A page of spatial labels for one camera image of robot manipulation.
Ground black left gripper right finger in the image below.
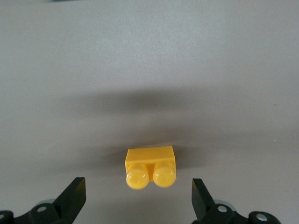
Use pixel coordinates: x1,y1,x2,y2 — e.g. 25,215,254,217
191,178,281,224

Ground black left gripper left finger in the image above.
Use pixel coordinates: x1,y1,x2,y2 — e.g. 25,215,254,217
0,177,87,224

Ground yellow two-stud block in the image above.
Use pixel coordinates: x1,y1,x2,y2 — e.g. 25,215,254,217
125,145,177,190

